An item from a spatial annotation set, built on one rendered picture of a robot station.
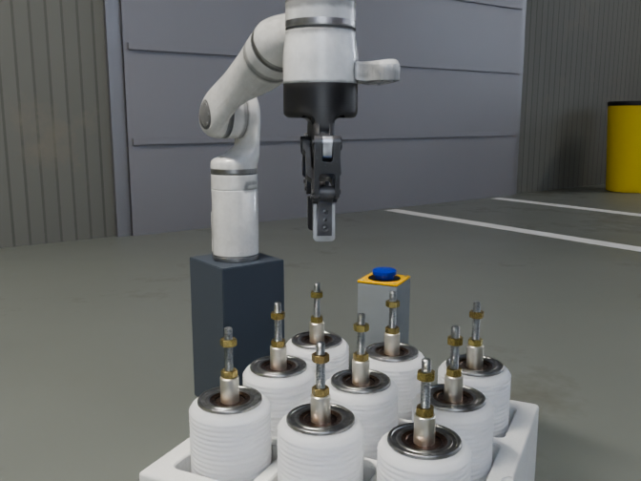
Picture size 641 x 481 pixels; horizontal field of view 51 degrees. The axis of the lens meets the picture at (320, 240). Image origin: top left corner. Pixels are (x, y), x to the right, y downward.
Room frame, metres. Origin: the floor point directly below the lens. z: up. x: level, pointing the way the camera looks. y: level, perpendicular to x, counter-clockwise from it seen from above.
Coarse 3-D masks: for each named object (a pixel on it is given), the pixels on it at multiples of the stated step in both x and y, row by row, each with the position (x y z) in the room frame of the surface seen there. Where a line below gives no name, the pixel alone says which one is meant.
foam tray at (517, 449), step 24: (528, 408) 0.87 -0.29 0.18; (528, 432) 0.80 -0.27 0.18; (168, 456) 0.74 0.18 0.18; (504, 456) 0.74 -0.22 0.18; (528, 456) 0.81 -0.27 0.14; (144, 480) 0.70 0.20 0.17; (168, 480) 0.69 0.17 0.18; (192, 480) 0.68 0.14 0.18; (216, 480) 0.68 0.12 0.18; (264, 480) 0.68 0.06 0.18; (504, 480) 0.69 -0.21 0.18; (528, 480) 0.82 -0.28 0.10
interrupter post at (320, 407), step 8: (312, 400) 0.68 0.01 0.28; (320, 400) 0.68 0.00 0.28; (328, 400) 0.68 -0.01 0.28; (312, 408) 0.68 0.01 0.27; (320, 408) 0.68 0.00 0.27; (328, 408) 0.68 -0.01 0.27; (312, 416) 0.68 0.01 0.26; (320, 416) 0.68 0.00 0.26; (328, 416) 0.68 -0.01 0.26; (320, 424) 0.68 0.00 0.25
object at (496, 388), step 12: (444, 372) 0.84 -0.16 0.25; (504, 372) 0.83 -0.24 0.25; (468, 384) 0.81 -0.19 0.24; (480, 384) 0.80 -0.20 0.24; (492, 384) 0.80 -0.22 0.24; (504, 384) 0.81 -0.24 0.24; (492, 396) 0.80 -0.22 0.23; (504, 396) 0.81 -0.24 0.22; (504, 408) 0.82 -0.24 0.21; (504, 420) 0.81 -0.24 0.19; (504, 432) 0.82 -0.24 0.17
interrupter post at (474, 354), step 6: (468, 348) 0.84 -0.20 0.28; (474, 348) 0.84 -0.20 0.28; (480, 348) 0.84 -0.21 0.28; (468, 354) 0.84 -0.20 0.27; (474, 354) 0.84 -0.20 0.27; (480, 354) 0.84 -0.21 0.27; (468, 360) 0.84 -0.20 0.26; (474, 360) 0.84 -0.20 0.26; (480, 360) 0.84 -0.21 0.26; (468, 366) 0.84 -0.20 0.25; (474, 366) 0.84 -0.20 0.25; (480, 366) 0.84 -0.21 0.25
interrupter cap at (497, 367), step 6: (462, 354) 0.88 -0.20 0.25; (462, 360) 0.87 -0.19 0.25; (486, 360) 0.86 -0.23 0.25; (492, 360) 0.86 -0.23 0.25; (462, 366) 0.84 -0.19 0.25; (486, 366) 0.85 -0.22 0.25; (492, 366) 0.84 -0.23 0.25; (498, 366) 0.84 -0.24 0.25; (462, 372) 0.82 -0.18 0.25; (468, 372) 0.82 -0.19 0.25; (474, 372) 0.82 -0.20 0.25; (480, 372) 0.82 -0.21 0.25; (486, 372) 0.82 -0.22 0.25; (492, 372) 0.82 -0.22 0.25; (498, 372) 0.82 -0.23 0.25
